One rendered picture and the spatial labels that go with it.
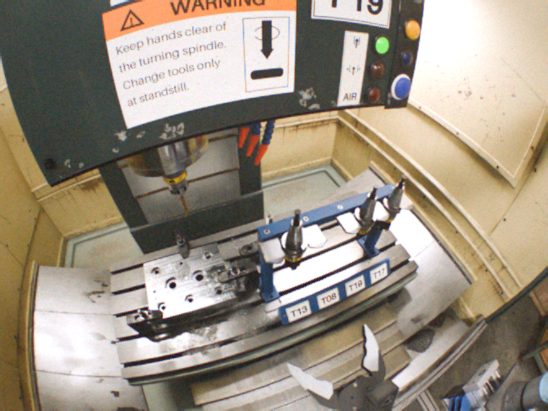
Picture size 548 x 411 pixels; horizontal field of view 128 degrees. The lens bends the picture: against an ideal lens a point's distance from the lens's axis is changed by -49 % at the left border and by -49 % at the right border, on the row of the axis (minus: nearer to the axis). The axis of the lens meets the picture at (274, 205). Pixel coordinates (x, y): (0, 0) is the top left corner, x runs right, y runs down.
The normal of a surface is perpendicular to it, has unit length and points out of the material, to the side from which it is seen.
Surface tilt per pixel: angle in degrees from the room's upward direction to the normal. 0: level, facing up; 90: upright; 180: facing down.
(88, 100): 90
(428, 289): 24
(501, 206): 90
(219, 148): 90
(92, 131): 90
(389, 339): 8
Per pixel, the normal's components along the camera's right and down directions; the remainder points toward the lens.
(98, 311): 0.38, -0.75
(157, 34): 0.39, 0.66
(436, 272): -0.38, -0.52
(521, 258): -0.92, 0.28
